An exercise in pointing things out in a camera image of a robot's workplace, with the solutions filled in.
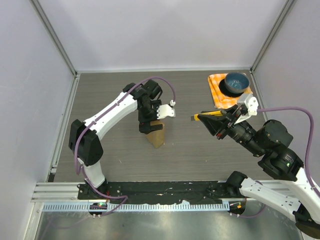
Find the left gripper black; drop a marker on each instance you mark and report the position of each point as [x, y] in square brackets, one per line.
[145, 125]

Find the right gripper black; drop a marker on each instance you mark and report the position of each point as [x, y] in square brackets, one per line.
[213, 122]

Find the yellow utility knife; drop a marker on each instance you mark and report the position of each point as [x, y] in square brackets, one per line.
[211, 115]

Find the brown cardboard express box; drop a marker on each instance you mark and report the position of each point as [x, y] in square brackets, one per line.
[157, 138]

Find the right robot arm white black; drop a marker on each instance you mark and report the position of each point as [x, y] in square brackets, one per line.
[271, 143]

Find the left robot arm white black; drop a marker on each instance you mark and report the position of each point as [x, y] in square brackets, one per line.
[85, 136]

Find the orange checkered cloth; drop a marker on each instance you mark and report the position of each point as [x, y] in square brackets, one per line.
[222, 98]

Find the blue ceramic bowl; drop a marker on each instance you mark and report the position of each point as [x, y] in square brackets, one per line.
[236, 82]

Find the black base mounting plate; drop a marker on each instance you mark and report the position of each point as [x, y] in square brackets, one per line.
[169, 192]

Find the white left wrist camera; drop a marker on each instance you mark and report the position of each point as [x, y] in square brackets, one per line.
[166, 110]

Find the white slotted cable duct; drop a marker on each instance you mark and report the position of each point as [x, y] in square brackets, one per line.
[96, 207]

